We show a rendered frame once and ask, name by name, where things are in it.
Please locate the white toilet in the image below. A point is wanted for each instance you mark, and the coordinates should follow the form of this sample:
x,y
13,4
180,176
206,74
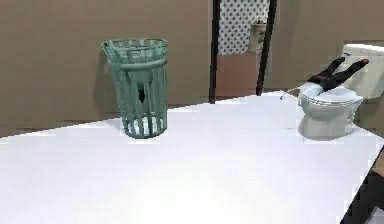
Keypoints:
x,y
328,108

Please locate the white vase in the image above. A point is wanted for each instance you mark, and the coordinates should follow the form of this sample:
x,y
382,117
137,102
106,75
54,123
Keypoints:
x,y
258,36

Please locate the green slatted waste bin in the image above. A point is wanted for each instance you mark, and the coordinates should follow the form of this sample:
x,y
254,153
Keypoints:
x,y
140,63

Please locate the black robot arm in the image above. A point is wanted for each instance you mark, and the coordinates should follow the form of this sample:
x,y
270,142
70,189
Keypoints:
x,y
350,70

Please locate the pink cabinet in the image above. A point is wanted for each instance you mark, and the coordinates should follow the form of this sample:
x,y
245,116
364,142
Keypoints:
x,y
236,75

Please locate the black door frame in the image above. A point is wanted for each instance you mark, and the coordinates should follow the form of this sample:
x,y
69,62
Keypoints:
x,y
214,50

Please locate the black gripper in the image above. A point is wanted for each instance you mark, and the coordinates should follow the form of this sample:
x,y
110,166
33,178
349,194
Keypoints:
x,y
322,81

